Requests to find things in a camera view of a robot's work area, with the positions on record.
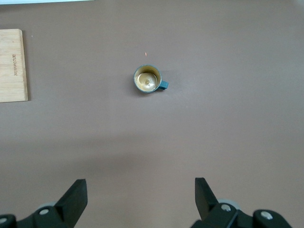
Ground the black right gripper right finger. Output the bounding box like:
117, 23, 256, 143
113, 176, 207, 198
191, 177, 291, 228

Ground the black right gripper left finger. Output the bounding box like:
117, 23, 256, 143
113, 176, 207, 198
0, 179, 88, 228

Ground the dark green mug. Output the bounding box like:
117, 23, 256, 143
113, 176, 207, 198
133, 64, 170, 95

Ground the bamboo cutting board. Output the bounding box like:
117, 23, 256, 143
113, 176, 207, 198
0, 28, 29, 103

